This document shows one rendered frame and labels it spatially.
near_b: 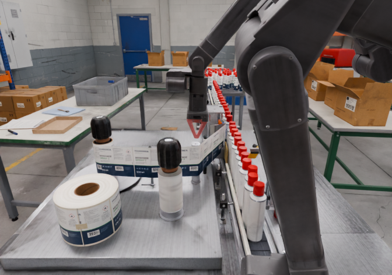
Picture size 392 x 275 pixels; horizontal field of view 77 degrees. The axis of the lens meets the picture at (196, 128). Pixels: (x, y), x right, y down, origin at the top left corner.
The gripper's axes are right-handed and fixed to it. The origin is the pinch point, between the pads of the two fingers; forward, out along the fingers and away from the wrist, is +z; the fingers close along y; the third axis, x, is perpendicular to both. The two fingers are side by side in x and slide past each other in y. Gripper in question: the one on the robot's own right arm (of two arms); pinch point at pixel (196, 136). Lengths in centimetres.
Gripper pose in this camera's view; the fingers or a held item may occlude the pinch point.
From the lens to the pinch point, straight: 82.8
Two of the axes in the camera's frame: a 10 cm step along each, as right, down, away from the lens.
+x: 10.0, 0.3, 0.1
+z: -0.4, 9.4, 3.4
